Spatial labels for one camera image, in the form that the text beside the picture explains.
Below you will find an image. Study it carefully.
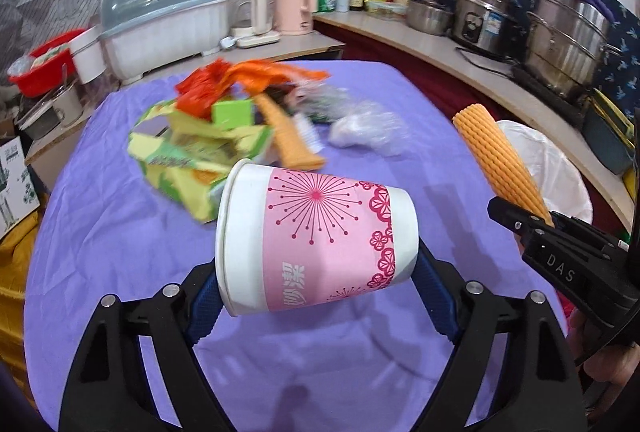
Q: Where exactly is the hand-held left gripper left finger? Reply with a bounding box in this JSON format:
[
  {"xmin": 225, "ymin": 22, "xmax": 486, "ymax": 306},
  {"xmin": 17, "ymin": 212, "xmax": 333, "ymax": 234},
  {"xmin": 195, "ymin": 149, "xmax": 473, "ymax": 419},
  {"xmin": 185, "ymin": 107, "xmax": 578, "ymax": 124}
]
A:
[{"xmin": 59, "ymin": 261, "xmax": 237, "ymax": 432}]

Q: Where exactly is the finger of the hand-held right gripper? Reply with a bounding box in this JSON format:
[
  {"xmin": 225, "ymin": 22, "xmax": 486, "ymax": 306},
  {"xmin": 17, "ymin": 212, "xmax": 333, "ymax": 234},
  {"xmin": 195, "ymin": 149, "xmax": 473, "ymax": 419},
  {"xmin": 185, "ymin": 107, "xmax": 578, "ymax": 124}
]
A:
[{"xmin": 487, "ymin": 196, "xmax": 557, "ymax": 239}]

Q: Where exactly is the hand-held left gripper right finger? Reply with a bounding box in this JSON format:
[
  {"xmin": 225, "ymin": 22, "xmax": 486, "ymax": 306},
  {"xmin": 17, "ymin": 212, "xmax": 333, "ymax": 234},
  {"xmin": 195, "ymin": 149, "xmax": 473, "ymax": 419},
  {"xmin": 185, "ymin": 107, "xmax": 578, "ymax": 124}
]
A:
[{"xmin": 411, "ymin": 238, "xmax": 587, "ymax": 432}]

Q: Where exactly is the trash bin with white bag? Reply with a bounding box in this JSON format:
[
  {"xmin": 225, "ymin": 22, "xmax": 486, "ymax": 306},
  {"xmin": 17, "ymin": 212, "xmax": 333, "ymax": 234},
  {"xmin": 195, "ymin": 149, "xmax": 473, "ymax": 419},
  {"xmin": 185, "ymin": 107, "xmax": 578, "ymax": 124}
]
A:
[{"xmin": 495, "ymin": 119, "xmax": 594, "ymax": 237}]

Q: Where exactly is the orange foam net sleeve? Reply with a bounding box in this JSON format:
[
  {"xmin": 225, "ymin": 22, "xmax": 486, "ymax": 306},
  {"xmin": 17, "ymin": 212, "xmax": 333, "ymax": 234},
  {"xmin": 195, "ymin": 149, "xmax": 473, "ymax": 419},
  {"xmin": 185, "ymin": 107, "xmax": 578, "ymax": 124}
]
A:
[
  {"xmin": 452, "ymin": 104, "xmax": 556, "ymax": 227},
  {"xmin": 256, "ymin": 94, "xmax": 327, "ymax": 171}
]

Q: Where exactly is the pink white paper cup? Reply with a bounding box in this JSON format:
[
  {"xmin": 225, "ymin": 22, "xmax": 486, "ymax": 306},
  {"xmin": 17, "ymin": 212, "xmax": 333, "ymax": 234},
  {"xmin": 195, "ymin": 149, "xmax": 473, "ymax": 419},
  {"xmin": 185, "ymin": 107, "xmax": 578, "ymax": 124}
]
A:
[{"xmin": 215, "ymin": 158, "xmax": 418, "ymax": 317}]

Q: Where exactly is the yellow green carton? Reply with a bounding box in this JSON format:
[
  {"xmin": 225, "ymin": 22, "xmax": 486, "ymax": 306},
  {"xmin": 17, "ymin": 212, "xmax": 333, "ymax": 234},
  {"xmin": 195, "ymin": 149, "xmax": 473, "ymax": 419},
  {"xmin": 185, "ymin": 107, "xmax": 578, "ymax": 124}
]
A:
[{"xmin": 127, "ymin": 99, "xmax": 277, "ymax": 225}]

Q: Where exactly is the patterned snack wrapper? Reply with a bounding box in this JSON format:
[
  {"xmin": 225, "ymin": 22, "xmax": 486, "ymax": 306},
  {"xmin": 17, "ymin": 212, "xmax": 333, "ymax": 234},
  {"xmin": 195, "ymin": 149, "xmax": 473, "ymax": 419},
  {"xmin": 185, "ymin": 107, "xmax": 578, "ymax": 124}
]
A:
[{"xmin": 292, "ymin": 80, "xmax": 352, "ymax": 123}]

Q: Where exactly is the orange plastic bag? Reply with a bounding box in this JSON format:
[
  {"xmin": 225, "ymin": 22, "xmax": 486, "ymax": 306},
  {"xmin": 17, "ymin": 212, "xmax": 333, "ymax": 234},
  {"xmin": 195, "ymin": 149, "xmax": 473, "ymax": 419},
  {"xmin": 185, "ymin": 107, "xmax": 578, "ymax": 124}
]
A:
[{"xmin": 175, "ymin": 58, "xmax": 331, "ymax": 119}]

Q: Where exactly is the person's right hand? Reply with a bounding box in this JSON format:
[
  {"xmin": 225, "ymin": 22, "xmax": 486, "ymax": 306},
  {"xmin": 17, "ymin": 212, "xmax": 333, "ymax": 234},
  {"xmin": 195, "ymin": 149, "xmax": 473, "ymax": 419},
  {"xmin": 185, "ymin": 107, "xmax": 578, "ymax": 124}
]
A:
[{"xmin": 567, "ymin": 312, "xmax": 637, "ymax": 387}]

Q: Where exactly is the blue plastic basin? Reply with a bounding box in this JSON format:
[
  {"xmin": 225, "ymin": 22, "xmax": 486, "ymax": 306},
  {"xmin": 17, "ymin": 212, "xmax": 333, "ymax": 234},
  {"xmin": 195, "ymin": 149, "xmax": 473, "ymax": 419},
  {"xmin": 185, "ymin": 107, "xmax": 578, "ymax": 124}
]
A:
[{"xmin": 581, "ymin": 109, "xmax": 635, "ymax": 176}]

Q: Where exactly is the purple tablecloth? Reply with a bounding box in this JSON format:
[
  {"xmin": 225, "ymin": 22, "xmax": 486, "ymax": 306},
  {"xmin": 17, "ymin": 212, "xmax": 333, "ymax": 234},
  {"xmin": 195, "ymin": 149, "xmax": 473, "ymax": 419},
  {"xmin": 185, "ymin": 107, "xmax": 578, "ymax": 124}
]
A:
[{"xmin": 22, "ymin": 59, "xmax": 571, "ymax": 432}]

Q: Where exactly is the black induction cooker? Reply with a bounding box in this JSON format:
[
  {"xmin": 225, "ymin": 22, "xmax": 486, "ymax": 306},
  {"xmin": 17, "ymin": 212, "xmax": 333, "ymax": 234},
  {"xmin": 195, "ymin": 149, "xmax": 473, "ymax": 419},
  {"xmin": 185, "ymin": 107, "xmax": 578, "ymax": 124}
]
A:
[{"xmin": 511, "ymin": 63, "xmax": 587, "ymax": 127}]

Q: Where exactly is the yellow colander basket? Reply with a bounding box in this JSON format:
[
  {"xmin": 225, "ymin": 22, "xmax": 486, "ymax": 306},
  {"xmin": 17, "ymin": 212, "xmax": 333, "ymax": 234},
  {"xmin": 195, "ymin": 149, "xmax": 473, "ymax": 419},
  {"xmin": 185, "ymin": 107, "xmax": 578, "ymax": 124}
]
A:
[{"xmin": 591, "ymin": 88, "xmax": 640, "ymax": 140}]

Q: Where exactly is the clear plastic bag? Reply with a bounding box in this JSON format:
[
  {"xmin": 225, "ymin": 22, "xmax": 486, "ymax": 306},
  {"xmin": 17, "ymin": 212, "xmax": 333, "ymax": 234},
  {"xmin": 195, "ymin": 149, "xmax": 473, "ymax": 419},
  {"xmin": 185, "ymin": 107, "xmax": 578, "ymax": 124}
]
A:
[{"xmin": 327, "ymin": 103, "xmax": 407, "ymax": 159}]

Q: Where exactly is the large steel steamer pot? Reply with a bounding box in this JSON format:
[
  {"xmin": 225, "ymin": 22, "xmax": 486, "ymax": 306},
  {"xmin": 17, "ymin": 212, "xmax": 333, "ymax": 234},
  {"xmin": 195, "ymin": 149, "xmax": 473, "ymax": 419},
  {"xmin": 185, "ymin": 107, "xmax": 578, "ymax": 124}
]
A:
[{"xmin": 525, "ymin": 0, "xmax": 624, "ymax": 101}]

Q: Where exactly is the small green box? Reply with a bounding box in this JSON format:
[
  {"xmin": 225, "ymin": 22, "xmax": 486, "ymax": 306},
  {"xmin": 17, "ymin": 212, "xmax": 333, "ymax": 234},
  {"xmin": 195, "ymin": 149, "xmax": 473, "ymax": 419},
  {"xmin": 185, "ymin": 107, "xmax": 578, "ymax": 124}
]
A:
[{"xmin": 211, "ymin": 99, "xmax": 254, "ymax": 131}]

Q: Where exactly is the steel rice cooker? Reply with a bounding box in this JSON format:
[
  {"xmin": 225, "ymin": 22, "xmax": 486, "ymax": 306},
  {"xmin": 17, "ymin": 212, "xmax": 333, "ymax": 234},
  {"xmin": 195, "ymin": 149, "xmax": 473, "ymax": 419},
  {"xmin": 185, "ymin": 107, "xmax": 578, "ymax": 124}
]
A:
[{"xmin": 452, "ymin": 0, "xmax": 517, "ymax": 56}]

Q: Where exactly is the steel bowl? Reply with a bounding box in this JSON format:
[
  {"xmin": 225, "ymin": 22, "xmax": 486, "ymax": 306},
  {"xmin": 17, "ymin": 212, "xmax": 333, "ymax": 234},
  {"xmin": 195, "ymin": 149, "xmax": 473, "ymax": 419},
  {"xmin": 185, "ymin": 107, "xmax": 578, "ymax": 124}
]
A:
[{"xmin": 406, "ymin": 0, "xmax": 454, "ymax": 37}]

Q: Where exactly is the cardboard box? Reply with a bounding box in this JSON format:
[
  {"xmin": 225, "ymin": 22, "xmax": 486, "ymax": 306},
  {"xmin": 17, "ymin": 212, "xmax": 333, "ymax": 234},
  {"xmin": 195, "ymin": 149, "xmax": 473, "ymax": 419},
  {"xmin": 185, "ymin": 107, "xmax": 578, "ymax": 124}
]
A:
[{"xmin": 0, "ymin": 136, "xmax": 40, "ymax": 239}]

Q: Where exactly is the steel mug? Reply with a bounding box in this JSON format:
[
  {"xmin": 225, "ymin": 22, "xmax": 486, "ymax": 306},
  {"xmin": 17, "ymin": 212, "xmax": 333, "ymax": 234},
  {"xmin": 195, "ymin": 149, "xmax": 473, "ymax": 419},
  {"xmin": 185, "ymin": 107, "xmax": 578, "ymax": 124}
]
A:
[{"xmin": 49, "ymin": 82, "xmax": 84, "ymax": 126}]

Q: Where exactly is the red plastic basin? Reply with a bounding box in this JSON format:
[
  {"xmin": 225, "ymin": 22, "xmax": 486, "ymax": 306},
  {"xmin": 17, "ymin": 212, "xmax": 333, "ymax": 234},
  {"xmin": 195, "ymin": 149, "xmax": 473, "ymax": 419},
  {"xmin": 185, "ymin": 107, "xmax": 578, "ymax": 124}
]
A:
[{"xmin": 7, "ymin": 29, "xmax": 89, "ymax": 98}]

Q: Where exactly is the dish box with grey lid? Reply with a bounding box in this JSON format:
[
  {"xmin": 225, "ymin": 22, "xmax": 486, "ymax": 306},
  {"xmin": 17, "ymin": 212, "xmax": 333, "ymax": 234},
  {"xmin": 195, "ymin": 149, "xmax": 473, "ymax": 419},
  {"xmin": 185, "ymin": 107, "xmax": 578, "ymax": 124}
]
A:
[{"xmin": 99, "ymin": 0, "xmax": 232, "ymax": 86}]

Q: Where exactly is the white electric kettle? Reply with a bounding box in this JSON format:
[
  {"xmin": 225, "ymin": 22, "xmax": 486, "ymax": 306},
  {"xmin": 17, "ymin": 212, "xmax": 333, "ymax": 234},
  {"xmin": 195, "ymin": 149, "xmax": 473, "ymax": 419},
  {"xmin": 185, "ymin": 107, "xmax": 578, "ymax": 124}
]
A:
[{"xmin": 225, "ymin": 0, "xmax": 282, "ymax": 48}]

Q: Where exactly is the pink electric kettle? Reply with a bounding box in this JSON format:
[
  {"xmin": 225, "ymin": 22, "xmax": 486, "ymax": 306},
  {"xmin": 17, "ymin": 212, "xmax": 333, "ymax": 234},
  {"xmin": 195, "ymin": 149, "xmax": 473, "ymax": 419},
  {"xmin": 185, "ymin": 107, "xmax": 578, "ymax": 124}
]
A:
[{"xmin": 275, "ymin": 0, "xmax": 319, "ymax": 35}]

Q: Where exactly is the black power cable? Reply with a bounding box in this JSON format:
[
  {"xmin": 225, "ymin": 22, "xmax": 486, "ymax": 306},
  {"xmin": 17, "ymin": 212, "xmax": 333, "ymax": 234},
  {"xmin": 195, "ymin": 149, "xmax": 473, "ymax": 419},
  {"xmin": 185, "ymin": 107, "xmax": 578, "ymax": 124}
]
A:
[{"xmin": 452, "ymin": 46, "xmax": 517, "ymax": 64}]

